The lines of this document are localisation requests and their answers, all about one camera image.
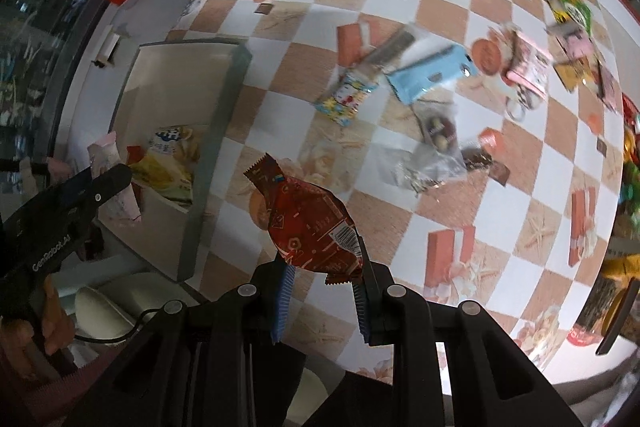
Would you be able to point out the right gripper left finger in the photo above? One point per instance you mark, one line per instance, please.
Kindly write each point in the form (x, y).
(284, 278)

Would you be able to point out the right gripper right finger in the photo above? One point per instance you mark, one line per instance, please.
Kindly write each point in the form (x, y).
(368, 298)

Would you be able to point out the dark red snack bag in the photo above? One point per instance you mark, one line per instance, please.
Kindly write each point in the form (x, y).
(310, 227)

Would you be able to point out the yellow white chip bag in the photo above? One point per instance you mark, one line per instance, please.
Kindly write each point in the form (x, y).
(166, 163)

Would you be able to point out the translucent chocolate snack packet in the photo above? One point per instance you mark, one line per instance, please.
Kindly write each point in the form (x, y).
(437, 124)

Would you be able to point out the pink cranberry crisp packet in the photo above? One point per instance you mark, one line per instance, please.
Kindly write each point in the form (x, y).
(117, 201)

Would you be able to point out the clear dried meat packet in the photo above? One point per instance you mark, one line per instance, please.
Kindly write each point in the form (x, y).
(386, 57)

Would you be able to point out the person's left hand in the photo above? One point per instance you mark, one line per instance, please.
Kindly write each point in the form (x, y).
(19, 339)

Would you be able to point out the cardboard box tray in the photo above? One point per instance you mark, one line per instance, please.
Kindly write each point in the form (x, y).
(168, 126)

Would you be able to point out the colourful candy packet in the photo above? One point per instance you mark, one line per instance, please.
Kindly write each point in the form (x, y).
(342, 103)

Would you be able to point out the checkered tablecloth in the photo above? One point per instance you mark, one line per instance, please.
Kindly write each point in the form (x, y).
(528, 249)

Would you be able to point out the light blue snack packet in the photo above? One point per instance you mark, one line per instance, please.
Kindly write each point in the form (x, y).
(448, 64)

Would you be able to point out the snack pile basket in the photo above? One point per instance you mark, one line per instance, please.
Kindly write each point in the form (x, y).
(612, 308)

